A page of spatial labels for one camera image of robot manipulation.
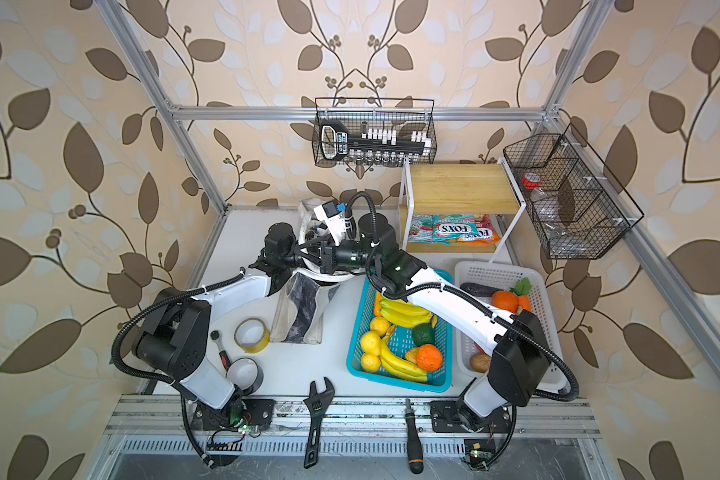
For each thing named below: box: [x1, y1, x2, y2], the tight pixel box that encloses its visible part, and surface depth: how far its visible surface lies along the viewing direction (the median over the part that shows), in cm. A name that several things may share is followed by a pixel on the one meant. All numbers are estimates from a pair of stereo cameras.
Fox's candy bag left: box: [408, 214, 478, 245], surface depth 90 cm
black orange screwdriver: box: [405, 398, 424, 474], surface depth 70 cm
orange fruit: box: [417, 344, 443, 372], surface depth 76 cm
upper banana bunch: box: [380, 298, 433, 328], surface depth 89 cm
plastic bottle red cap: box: [521, 172, 568, 241], surface depth 76 cm
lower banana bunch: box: [379, 336, 428, 382], surface depth 79 cm
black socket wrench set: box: [320, 120, 432, 161], surface depth 85 cm
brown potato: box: [470, 353, 491, 373], surface depth 80 cm
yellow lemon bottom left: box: [362, 354, 381, 373], surface depth 80 cm
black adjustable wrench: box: [303, 377, 335, 469], surface depth 77 cm
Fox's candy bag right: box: [456, 214, 501, 244], surface depth 91 cm
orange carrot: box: [509, 277, 532, 312], surface depth 93 cm
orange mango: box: [374, 291, 382, 317], surface depth 91 cm
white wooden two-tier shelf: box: [400, 157, 527, 263], surface depth 82 cm
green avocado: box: [412, 323, 435, 347], surface depth 84 cm
